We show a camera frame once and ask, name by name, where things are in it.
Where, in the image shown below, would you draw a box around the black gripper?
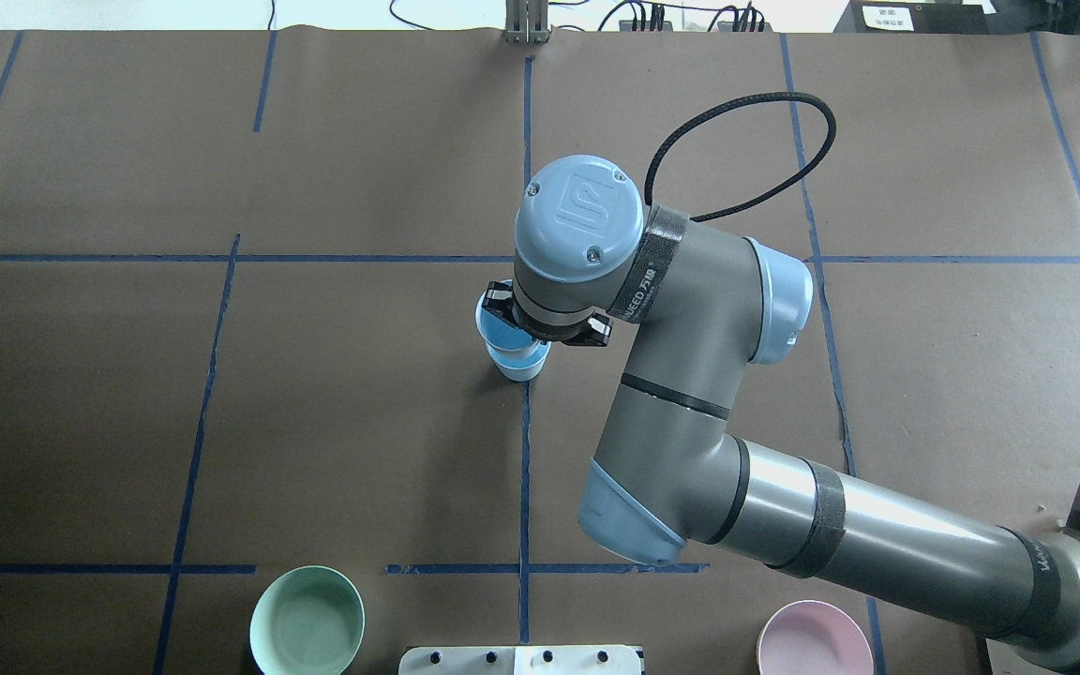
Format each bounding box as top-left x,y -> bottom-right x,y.
484,280 -> 613,347

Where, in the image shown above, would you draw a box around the light blue cup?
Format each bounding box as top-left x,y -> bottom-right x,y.
474,291 -> 541,357
486,342 -> 551,382

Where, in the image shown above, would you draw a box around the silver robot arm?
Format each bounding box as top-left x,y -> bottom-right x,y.
480,154 -> 1080,674

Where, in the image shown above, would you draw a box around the mint green bowl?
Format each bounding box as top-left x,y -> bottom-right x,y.
248,565 -> 366,674

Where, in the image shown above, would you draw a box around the pink bowl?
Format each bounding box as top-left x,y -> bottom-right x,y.
756,600 -> 876,674

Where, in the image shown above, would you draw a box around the black power supply box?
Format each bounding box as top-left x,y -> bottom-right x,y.
832,1 -> 991,35

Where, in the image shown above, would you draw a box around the aluminium frame post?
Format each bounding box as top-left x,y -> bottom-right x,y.
504,0 -> 551,44

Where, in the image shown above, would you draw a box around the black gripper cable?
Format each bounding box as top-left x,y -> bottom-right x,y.
643,91 -> 837,224

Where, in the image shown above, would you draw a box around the black pendant cables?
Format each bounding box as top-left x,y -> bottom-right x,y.
264,0 -> 775,33

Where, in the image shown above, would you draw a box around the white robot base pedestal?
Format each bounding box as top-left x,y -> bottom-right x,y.
397,644 -> 646,674

